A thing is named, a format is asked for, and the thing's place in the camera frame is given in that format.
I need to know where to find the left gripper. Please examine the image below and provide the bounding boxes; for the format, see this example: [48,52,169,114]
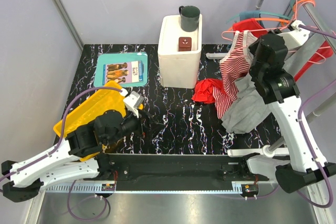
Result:
[104,107,165,146]

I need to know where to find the grey tank top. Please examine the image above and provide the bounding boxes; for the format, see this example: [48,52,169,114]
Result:
[222,74,270,134]

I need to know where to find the pink wire hanger front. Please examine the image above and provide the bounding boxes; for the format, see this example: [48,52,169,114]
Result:
[291,4,333,65]

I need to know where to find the pink wire hanger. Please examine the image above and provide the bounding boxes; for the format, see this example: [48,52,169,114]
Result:
[221,18,291,41]
[291,4,333,65]

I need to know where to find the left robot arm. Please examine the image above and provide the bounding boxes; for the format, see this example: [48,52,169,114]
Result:
[1,110,164,202]

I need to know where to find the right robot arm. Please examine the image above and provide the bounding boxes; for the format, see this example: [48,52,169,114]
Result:
[249,34,335,193]

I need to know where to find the red white striped tank top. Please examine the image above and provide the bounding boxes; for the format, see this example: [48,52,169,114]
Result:
[213,35,257,119]

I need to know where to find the teal plastic hanger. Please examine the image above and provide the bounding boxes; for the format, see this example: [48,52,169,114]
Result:
[226,0,295,23]

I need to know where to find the orange plastic hanger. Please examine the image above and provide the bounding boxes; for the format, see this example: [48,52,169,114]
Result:
[255,0,316,25]

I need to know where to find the yellow plastic basket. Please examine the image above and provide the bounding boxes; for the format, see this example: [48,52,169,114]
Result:
[53,81,144,162]

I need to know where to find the dog picture book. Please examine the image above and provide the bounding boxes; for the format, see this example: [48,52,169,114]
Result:
[102,60,144,85]

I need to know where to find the teal tray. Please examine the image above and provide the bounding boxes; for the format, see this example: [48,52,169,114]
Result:
[93,52,148,87]

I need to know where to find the white foam box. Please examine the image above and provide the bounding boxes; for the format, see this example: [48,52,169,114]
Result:
[157,15,203,89]

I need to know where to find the crumpled red cloth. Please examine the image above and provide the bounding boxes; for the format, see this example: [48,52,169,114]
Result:
[192,78,223,104]

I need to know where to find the brown square box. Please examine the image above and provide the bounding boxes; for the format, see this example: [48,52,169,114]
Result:
[178,37,192,51]

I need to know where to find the dark green mug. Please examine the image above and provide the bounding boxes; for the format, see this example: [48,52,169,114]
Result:
[178,6,201,32]

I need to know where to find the white rack foot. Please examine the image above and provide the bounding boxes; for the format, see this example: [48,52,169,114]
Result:
[227,145,289,158]

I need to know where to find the metal clothes rack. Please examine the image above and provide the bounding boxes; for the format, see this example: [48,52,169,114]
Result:
[271,0,335,153]

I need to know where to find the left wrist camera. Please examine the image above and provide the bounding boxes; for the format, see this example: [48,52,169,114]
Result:
[123,91,144,118]

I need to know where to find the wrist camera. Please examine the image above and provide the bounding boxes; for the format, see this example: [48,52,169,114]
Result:
[123,91,144,118]
[278,20,310,51]

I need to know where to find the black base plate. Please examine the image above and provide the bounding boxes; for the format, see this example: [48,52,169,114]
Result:
[95,154,268,194]

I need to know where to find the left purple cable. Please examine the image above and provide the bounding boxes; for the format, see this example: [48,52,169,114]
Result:
[0,87,129,221]

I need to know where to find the purple cable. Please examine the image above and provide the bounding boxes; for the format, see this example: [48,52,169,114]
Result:
[296,23,336,208]
[0,87,129,221]

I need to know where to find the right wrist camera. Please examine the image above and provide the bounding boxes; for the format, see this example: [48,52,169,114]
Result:
[278,20,310,51]

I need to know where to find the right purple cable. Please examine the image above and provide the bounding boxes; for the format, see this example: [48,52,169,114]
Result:
[296,23,336,208]

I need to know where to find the pink wire hanger rear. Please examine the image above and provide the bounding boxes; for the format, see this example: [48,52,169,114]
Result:
[221,18,291,41]

